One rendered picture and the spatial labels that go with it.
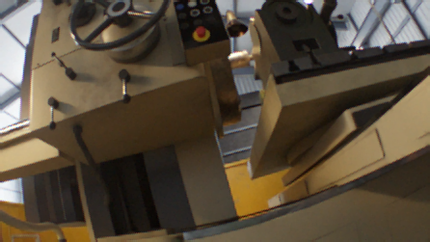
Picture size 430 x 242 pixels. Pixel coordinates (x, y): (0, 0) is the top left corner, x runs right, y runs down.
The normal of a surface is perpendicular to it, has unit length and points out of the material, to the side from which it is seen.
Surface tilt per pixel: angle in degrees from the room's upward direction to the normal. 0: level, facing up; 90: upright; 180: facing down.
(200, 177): 90
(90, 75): 90
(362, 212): 90
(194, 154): 90
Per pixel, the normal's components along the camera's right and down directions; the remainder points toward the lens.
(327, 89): -0.04, -0.32
